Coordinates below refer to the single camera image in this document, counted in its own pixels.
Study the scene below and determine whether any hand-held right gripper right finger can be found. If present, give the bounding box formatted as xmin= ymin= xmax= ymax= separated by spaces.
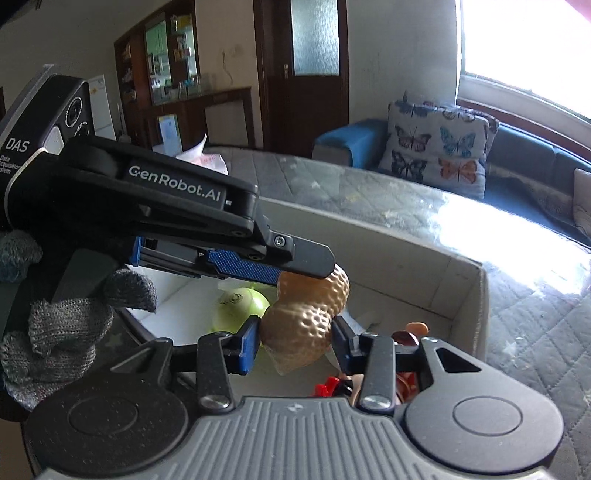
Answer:
xmin=329 ymin=316 xmax=486 ymax=413

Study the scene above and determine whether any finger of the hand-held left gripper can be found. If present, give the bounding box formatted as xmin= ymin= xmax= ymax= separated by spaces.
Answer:
xmin=207 ymin=213 xmax=336 ymax=285
xmin=130 ymin=236 xmax=212 ymax=278

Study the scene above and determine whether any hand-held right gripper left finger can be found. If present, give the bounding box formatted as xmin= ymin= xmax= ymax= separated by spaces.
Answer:
xmin=152 ymin=318 xmax=262 ymax=413

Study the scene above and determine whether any green round squeeze toy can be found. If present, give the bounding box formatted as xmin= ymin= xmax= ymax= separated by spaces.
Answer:
xmin=212 ymin=287 xmax=271 ymax=334

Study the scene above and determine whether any orange dimpled squeeze toy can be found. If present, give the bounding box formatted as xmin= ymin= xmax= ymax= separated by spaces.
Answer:
xmin=260 ymin=263 xmax=352 ymax=376

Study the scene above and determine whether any cartoon face toy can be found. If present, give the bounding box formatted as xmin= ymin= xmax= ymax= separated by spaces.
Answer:
xmin=348 ymin=320 xmax=431 ymax=408

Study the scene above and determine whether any grey cardboard box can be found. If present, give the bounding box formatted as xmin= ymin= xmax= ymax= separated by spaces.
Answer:
xmin=115 ymin=196 xmax=491 ymax=408

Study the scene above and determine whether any person's left hand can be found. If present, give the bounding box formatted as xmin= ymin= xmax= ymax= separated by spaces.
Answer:
xmin=0 ymin=229 xmax=158 ymax=412

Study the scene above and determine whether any green framed board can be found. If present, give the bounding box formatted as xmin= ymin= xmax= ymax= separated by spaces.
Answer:
xmin=157 ymin=114 xmax=182 ymax=154

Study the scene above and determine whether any white refrigerator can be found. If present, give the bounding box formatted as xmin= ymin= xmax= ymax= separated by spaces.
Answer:
xmin=87 ymin=74 xmax=117 ymax=142

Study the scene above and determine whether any dark wooden cabinet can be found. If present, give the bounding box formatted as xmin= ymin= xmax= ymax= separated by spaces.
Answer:
xmin=113 ymin=0 xmax=256 ymax=154

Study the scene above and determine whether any dark wooden door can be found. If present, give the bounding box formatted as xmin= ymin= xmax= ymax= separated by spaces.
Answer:
xmin=253 ymin=0 xmax=348 ymax=158

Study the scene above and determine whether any large butterfly print pillow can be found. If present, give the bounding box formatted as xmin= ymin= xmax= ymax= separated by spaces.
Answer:
xmin=378 ymin=102 xmax=491 ymax=200

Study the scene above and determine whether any small butterfly print pillow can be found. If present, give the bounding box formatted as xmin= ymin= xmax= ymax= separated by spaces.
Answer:
xmin=401 ymin=89 xmax=500 ymax=145

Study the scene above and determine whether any blue sofa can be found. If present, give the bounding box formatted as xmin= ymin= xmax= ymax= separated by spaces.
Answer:
xmin=313 ymin=117 xmax=591 ymax=252

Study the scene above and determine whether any white cushion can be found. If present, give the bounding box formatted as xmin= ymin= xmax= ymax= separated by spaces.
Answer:
xmin=573 ymin=168 xmax=591 ymax=228

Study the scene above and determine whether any window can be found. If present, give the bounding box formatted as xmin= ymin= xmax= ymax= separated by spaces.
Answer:
xmin=456 ymin=0 xmax=591 ymax=155

